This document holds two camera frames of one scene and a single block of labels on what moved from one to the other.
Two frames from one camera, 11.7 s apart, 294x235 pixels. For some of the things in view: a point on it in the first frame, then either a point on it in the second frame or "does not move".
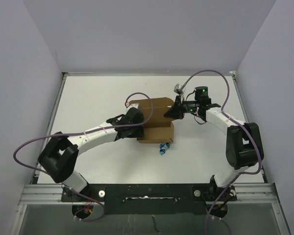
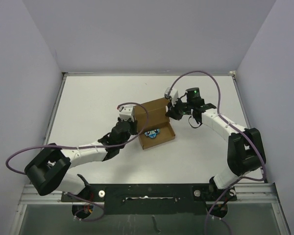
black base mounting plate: [151, 199] does not move
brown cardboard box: [160, 129] does not move
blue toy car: [163, 147] to [152, 133]
